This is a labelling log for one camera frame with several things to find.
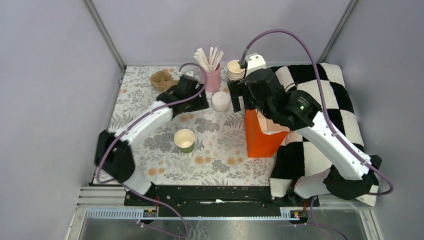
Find green paper cup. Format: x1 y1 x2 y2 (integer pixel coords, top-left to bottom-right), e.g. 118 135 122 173
173 129 196 154

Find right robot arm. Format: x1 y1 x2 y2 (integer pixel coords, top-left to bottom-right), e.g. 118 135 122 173
228 64 382 206

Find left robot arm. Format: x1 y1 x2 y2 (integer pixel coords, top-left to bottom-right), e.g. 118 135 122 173
94 74 209 206

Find stack of white lids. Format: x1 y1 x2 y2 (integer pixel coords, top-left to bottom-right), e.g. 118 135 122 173
211 91 231 112

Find pink straw holder cup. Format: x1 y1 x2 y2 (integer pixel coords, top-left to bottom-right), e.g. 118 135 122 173
204 63 221 93

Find brown pulp cup carrier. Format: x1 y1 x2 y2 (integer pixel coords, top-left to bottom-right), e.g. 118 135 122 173
149 69 179 92

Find stack of paper cups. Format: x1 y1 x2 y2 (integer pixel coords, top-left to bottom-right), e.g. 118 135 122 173
227 59 245 81

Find orange paper bag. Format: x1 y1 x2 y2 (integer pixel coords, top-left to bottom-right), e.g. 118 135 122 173
244 109 290 158

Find floral tablecloth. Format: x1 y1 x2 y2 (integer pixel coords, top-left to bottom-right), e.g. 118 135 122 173
108 66 275 186

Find black white checkered pillow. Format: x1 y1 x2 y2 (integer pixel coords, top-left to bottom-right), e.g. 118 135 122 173
269 62 364 198

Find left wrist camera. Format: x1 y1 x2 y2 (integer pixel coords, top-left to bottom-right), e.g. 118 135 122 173
180 70 196 80

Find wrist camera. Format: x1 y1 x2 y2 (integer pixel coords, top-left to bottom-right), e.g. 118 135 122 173
238 53 267 77
180 70 196 80

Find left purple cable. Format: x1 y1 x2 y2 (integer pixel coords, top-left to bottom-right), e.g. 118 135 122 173
95 62 208 239

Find purple cable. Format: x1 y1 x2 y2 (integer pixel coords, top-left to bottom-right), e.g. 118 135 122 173
239 28 395 240
95 62 208 239

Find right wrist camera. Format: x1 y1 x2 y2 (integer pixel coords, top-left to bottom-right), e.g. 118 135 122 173
238 53 267 77

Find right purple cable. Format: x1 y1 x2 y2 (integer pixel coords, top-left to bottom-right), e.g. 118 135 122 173
239 28 395 240

